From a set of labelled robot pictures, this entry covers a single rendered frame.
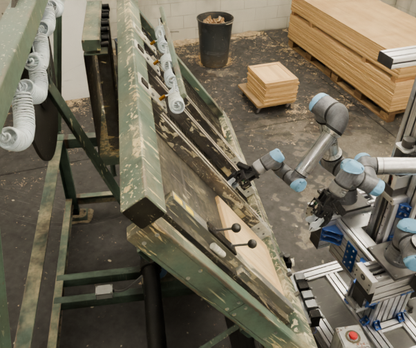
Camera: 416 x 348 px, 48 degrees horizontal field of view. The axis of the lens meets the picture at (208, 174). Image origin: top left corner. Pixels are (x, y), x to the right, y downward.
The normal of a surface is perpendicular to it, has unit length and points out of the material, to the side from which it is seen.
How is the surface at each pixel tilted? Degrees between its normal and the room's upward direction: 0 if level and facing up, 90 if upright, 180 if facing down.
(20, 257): 0
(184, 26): 90
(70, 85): 90
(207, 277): 90
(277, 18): 90
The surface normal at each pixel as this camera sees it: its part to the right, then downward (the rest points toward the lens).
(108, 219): 0.01, -0.79
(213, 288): 0.16, 0.60
